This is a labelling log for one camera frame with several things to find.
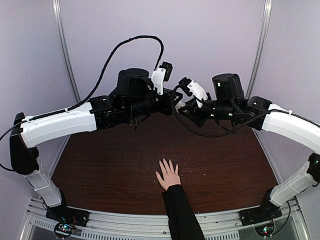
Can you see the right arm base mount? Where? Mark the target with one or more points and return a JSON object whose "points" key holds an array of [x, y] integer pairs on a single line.
{"points": [[262, 219]]}

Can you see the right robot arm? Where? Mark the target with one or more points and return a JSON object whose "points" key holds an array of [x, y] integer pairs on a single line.
{"points": [[260, 114]]}

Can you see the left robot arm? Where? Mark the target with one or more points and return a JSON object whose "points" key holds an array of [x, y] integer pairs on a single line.
{"points": [[136, 95]]}

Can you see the black sleeved forearm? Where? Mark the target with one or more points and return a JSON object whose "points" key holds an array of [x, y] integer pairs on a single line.
{"points": [[182, 222]]}

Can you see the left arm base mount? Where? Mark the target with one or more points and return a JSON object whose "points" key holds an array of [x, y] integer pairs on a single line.
{"points": [[68, 219]]}

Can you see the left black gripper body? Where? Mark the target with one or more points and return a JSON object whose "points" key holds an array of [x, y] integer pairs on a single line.
{"points": [[165, 108]]}

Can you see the left aluminium corner post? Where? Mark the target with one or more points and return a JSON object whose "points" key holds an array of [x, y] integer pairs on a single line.
{"points": [[64, 47]]}

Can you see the white nail polish bottle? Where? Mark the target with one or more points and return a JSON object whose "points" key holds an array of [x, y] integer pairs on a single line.
{"points": [[179, 105]]}

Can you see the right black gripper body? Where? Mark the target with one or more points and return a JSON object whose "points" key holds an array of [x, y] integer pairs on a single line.
{"points": [[200, 120]]}

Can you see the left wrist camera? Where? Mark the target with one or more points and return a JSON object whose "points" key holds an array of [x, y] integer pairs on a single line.
{"points": [[160, 75]]}

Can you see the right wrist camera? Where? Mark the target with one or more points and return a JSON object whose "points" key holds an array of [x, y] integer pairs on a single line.
{"points": [[193, 89]]}

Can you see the right aluminium corner post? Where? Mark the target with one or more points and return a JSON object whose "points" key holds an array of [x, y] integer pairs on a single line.
{"points": [[263, 35]]}

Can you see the aluminium corner post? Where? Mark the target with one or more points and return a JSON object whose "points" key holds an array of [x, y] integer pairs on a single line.
{"points": [[263, 35], [64, 47]]}

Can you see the person's hand on table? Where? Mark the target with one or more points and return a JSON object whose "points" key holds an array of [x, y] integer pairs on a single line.
{"points": [[169, 175]]}

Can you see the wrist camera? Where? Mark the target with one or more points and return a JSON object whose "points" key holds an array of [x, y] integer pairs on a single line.
{"points": [[193, 89], [160, 75]]}

